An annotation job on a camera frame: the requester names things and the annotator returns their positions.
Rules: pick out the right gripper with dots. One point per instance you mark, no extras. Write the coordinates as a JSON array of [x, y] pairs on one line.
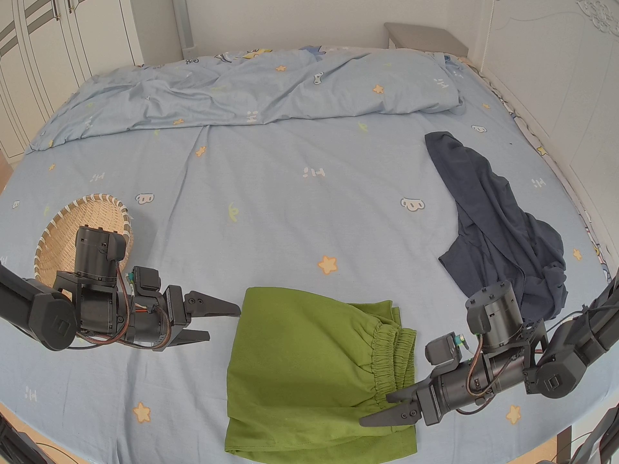
[[457, 387]]

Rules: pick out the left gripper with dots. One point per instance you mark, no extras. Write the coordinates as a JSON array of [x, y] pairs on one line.
[[154, 329]]

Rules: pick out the green shorts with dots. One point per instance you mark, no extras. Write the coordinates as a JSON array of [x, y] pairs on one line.
[[300, 365]]

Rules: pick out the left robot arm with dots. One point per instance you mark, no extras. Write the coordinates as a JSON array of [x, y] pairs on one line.
[[53, 322]]

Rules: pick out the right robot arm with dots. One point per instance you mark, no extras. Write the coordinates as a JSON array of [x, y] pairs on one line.
[[493, 317]]

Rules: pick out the bed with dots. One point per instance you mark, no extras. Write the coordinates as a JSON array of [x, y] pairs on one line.
[[300, 210]]

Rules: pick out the round woven basket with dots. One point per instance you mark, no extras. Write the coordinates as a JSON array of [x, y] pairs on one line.
[[92, 213]]

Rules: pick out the dark blue garment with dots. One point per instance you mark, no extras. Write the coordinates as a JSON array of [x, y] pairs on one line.
[[488, 210]]

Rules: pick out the pale blue quilt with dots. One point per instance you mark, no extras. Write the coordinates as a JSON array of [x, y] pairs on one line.
[[232, 94]]

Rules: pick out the white wardrobe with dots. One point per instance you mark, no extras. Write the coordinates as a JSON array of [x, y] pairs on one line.
[[58, 41]]

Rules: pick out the grey bedside table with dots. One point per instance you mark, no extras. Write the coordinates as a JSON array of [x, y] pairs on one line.
[[425, 39]]

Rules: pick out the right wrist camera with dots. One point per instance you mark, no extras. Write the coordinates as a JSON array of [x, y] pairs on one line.
[[441, 351]]

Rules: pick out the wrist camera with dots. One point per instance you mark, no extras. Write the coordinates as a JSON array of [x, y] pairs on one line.
[[441, 351], [145, 281]]

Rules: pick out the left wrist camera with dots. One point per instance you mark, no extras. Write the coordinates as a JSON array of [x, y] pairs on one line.
[[145, 281]]

